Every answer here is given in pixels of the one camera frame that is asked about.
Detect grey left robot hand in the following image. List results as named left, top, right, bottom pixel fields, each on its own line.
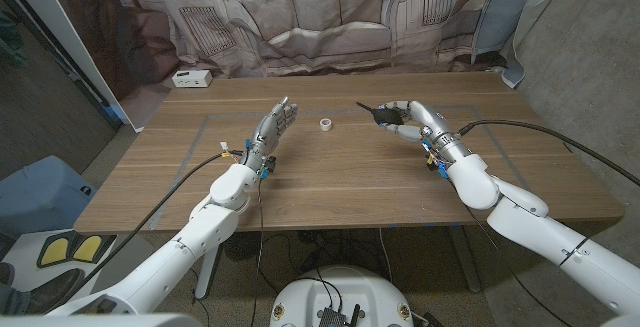
left=239, top=96, right=300, bottom=173

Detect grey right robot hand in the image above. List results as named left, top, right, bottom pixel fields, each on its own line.
left=378, top=99, right=472, bottom=169

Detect black rubber air blower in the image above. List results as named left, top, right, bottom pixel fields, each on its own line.
left=355, top=101, right=407, bottom=126

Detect white power strip box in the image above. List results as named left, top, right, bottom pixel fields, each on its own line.
left=171, top=69, right=213, bottom=89

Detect black round fan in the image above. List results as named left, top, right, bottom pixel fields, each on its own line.
left=223, top=230, right=264, bottom=262

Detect printed sofa room backdrop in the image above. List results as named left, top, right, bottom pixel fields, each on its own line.
left=37, top=0, right=544, bottom=131

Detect grey table leg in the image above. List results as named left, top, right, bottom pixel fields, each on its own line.
left=447, top=225, right=482, bottom=294

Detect white table leg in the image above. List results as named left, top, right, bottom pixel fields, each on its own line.
left=194, top=247, right=224, bottom=299

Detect white robot torso base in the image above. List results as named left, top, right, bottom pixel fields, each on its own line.
left=269, top=265, right=415, bottom=327

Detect black electronics module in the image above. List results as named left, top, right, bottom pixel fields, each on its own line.
left=317, top=305, right=362, bottom=327

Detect white partition panel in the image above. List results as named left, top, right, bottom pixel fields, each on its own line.
left=2, top=0, right=146, bottom=133

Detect white foot pedal yellow pads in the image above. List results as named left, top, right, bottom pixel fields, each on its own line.
left=0, top=229, right=156, bottom=313

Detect blue plastic bin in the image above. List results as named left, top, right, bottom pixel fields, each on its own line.
left=0, top=154, right=97, bottom=241

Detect dark brown shoe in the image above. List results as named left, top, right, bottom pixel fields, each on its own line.
left=27, top=268, right=85, bottom=315

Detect green hanging cloth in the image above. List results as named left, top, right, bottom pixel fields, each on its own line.
left=0, top=11, right=27, bottom=68

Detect blue jeans leg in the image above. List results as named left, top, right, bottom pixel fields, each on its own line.
left=0, top=261, right=31, bottom=317

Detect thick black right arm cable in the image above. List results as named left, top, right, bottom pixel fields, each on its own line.
left=457, top=119, right=640, bottom=189

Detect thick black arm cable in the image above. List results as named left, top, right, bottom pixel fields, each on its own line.
left=74, top=150, right=246, bottom=293
left=457, top=119, right=640, bottom=189

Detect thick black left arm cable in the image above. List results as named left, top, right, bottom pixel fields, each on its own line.
left=74, top=150, right=246, bottom=293

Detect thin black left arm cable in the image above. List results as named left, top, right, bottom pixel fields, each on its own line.
left=248, top=179, right=264, bottom=327

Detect black cable tangle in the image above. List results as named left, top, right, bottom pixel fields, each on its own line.
left=254, top=229, right=396, bottom=293

